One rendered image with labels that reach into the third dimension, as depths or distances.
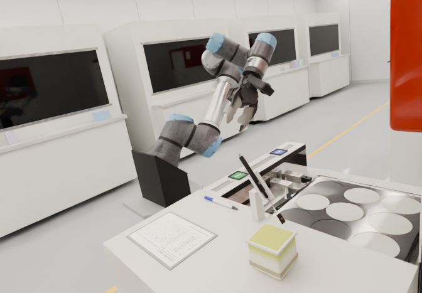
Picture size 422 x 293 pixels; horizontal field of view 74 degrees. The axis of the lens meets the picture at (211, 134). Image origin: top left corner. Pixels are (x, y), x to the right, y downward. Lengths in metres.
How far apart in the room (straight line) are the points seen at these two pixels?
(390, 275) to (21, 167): 3.13
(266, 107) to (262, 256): 4.95
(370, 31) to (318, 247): 8.58
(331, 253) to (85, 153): 3.06
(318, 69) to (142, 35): 4.48
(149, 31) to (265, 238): 3.74
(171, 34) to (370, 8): 6.11
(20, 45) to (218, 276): 3.22
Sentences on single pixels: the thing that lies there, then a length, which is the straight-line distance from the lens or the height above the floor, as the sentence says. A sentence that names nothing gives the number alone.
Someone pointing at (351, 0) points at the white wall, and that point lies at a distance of 9.31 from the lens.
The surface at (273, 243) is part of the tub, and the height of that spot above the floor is 1.03.
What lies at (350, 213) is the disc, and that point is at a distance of 0.93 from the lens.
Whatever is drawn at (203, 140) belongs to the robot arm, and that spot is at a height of 1.05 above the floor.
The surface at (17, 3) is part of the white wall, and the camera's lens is 4.59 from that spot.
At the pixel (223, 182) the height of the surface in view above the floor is 0.96.
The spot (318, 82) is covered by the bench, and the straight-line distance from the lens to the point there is 7.28.
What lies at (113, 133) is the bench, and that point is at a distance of 3.56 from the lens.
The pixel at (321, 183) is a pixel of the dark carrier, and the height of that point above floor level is 0.90.
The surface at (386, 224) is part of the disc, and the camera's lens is 0.91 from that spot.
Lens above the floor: 1.39
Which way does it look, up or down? 15 degrees down
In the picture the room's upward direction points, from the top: 10 degrees counter-clockwise
